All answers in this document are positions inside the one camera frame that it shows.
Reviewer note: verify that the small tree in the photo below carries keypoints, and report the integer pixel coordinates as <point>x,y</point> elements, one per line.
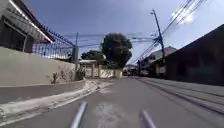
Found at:
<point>93,56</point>

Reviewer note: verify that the weeds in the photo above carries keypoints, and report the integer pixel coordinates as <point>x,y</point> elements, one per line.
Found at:
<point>79,74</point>

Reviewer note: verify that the pale kerb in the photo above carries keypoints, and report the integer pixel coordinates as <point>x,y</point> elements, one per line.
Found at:
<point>43,105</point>

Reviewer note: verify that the grey asphalt road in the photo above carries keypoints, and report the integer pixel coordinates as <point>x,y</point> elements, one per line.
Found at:
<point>133,98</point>

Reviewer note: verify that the long dark building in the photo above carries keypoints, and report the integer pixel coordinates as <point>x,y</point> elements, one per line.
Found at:
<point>200,60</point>

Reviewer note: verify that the large dark tree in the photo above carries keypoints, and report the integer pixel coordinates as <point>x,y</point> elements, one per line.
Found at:
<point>116,48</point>

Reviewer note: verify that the pale concrete wall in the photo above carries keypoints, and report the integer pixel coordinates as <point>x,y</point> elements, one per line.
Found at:
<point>26,68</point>

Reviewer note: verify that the pale wall with posts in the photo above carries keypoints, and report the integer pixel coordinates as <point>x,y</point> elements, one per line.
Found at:
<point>103,72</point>

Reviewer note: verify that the utility pole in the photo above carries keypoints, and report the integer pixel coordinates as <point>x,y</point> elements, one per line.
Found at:
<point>159,36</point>

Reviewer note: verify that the building with slanted roof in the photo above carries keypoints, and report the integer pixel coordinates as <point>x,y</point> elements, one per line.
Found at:
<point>15,30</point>

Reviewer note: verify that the robot's own part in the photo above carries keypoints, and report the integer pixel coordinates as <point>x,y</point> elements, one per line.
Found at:
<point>79,116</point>
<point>148,120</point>

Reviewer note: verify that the raised concrete pavement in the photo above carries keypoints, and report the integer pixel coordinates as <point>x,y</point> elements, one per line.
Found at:
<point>33,91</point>

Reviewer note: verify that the metal spiked fence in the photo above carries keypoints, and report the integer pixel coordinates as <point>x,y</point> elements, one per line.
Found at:
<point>53,48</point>

